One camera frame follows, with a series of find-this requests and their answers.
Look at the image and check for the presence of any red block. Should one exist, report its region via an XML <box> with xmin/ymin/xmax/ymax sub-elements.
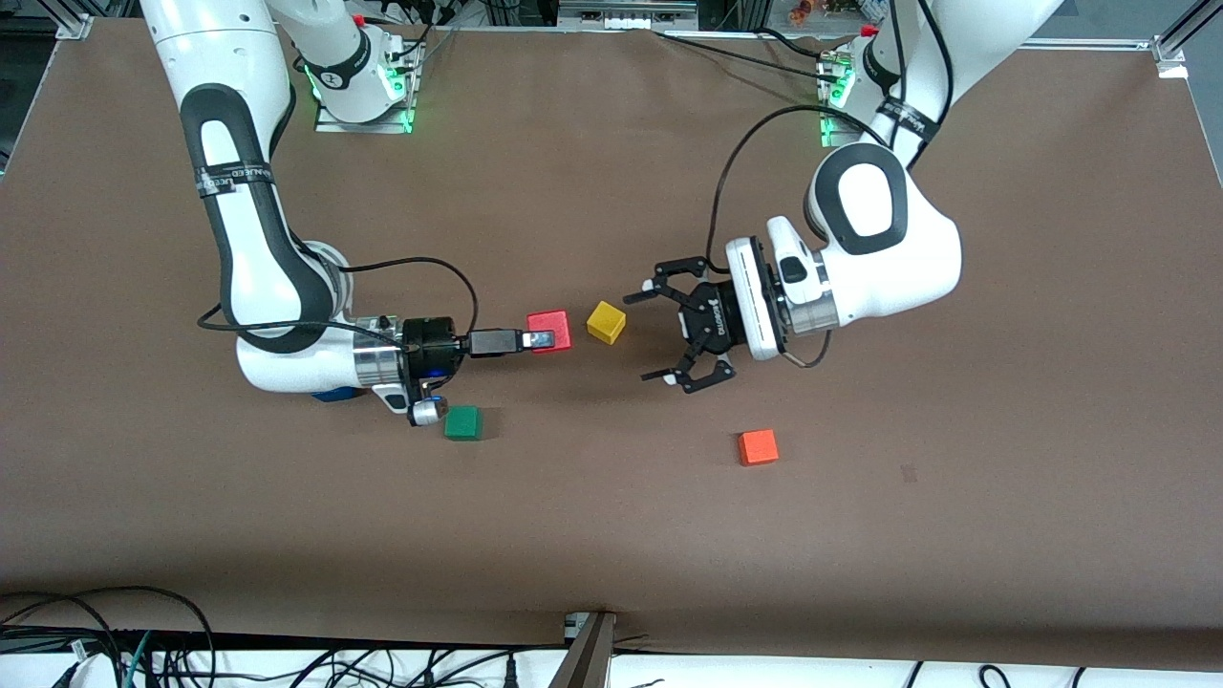
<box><xmin>526</xmin><ymin>310</ymin><xmax>572</xmax><ymax>355</ymax></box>

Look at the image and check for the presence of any yellow block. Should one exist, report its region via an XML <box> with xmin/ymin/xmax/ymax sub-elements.
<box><xmin>586</xmin><ymin>300</ymin><xmax>628</xmax><ymax>346</ymax></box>

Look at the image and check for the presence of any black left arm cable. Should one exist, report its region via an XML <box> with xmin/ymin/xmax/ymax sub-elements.
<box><xmin>705</xmin><ymin>0</ymin><xmax>956</xmax><ymax>273</ymax></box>

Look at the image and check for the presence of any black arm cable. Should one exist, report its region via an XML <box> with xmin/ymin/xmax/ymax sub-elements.
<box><xmin>198</xmin><ymin>256</ymin><xmax>479</xmax><ymax>347</ymax></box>
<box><xmin>705</xmin><ymin>0</ymin><xmax>956</xmax><ymax>273</ymax></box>

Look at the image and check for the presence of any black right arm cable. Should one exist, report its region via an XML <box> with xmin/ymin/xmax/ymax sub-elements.
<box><xmin>198</xmin><ymin>256</ymin><xmax>479</xmax><ymax>347</ymax></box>

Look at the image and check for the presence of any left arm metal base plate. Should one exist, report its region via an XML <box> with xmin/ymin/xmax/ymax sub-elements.
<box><xmin>820</xmin><ymin>57</ymin><xmax>866</xmax><ymax>150</ymax></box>

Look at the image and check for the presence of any long black table cable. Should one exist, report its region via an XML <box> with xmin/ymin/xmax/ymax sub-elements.
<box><xmin>654</xmin><ymin>31</ymin><xmax>834</xmax><ymax>82</ymax></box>

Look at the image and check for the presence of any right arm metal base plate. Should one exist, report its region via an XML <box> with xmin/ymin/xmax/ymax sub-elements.
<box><xmin>315</xmin><ymin>43</ymin><xmax>414</xmax><ymax>135</ymax></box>

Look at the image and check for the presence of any short black table cable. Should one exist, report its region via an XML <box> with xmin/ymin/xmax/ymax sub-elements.
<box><xmin>755</xmin><ymin>27</ymin><xmax>832</xmax><ymax>63</ymax></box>

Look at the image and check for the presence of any metal rail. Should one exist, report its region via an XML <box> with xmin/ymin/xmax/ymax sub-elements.
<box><xmin>557</xmin><ymin>0</ymin><xmax>700</xmax><ymax>32</ymax></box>

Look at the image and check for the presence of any metal post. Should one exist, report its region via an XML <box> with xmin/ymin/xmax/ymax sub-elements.
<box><xmin>549</xmin><ymin>612</ymin><xmax>617</xmax><ymax>688</ymax></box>

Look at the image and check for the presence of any black looping cable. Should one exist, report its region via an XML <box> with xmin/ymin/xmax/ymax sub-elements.
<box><xmin>0</xmin><ymin>586</ymin><xmax>217</xmax><ymax>688</ymax></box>

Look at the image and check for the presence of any green cable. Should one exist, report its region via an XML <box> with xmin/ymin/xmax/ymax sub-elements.
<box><xmin>119</xmin><ymin>631</ymin><xmax>154</xmax><ymax>688</ymax></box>

